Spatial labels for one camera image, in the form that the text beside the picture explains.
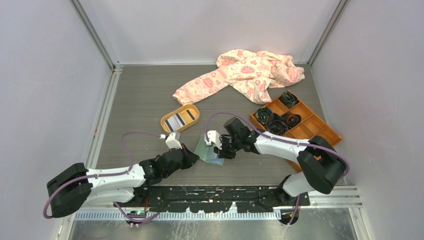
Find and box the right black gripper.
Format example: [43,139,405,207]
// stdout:
[214,134,242,159]

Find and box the green card holder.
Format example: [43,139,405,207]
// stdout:
[194,134,225,166]

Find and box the yellow oval tray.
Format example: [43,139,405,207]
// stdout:
[160,104,200,134]

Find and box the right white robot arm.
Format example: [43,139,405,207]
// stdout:
[204,117,350,206]

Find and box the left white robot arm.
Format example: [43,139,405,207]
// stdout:
[43,145,200,219]

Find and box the rolled dark tie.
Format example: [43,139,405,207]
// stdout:
[278,91,299,109]
[254,106,273,126]
[265,113,289,136]

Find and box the rolled dark tie front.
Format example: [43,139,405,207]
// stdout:
[265,113,289,136]

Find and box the orange compartment organizer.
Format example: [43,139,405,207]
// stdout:
[249,90,344,173]

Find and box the rolled brown tie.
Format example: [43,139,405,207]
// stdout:
[281,112,302,130]

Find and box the rolled dark tie back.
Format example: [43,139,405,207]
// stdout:
[278,91,299,109]

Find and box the pink patterned garment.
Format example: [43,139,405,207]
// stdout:
[172,49,305,106]

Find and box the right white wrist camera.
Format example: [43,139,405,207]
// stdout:
[204,130,222,150]

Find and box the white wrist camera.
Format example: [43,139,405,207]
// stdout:
[159,131,182,149]
[204,130,222,150]

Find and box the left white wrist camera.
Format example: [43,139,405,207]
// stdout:
[159,131,182,149]

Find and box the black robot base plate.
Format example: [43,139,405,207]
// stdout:
[119,185,310,214]

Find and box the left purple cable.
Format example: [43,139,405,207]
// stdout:
[43,131,167,227]

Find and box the purple cable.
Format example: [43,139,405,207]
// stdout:
[205,112,351,226]
[43,131,167,227]

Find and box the aluminium frame rail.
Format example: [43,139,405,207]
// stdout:
[69,0,123,75]

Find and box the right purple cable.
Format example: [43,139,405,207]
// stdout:
[205,112,351,226]

